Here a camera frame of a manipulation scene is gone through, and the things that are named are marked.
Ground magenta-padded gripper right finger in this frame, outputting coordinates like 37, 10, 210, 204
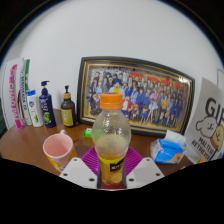
121, 147, 166, 190

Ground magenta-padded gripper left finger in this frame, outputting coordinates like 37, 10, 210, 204
58, 147, 103, 190

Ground orange-capped juice bottle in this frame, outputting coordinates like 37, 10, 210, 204
91, 92, 132, 188

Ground pink yellow patterned mug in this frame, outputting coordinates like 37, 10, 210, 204
42, 129, 78, 173

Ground blue tissue pack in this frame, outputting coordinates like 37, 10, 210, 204
149, 129, 188, 165

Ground round red coaster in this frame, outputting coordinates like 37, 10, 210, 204
100, 181, 127, 191

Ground small green packet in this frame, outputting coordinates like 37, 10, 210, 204
83, 127, 94, 139

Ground amber pump bottle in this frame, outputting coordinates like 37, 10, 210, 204
60, 84, 77, 128

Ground dark blue pump bottle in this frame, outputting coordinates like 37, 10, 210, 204
38, 80, 57, 129

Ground white blue-capped bottle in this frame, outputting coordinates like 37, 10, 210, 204
26, 89, 45, 128

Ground framed group picture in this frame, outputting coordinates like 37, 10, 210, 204
76, 56, 196, 138

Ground white printed gift bag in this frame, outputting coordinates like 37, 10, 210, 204
184, 68, 224, 164

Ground white blue shuttlecock tube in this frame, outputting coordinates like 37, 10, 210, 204
19, 58, 34, 127

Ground pink white shuttlecock tube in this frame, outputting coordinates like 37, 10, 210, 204
9, 63, 26, 132

